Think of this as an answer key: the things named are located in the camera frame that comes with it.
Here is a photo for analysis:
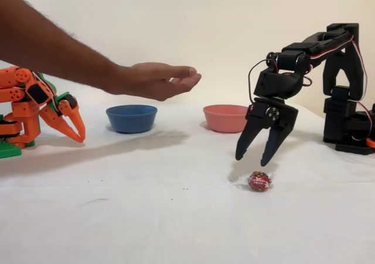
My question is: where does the red candy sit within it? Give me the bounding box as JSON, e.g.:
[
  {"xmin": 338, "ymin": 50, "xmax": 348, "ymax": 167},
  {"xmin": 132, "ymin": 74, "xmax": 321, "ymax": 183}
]
[{"xmin": 230, "ymin": 168, "xmax": 279, "ymax": 194}]

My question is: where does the person's bare forearm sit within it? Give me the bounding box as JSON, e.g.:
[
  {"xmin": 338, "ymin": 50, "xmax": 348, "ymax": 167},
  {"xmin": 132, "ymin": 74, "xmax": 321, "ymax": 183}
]
[{"xmin": 0, "ymin": 0, "xmax": 124, "ymax": 96}]

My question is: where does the person's bare hand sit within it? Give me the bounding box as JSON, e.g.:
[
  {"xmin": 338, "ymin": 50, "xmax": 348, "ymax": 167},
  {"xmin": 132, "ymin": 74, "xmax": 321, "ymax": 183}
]
[{"xmin": 112, "ymin": 63, "xmax": 203, "ymax": 102}]

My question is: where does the pink bowl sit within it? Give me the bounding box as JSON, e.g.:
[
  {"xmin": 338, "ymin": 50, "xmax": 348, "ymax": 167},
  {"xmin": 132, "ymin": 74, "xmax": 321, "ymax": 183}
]
[{"xmin": 203, "ymin": 104, "xmax": 250, "ymax": 134}]

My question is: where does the blue bowl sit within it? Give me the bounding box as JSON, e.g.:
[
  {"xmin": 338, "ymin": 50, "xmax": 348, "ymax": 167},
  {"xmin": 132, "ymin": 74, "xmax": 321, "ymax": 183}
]
[{"xmin": 105, "ymin": 104, "xmax": 158, "ymax": 134}]

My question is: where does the white table cloth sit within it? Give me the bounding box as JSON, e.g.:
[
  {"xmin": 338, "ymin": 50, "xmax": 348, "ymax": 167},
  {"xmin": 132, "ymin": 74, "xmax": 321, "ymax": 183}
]
[{"xmin": 0, "ymin": 101, "xmax": 375, "ymax": 264}]

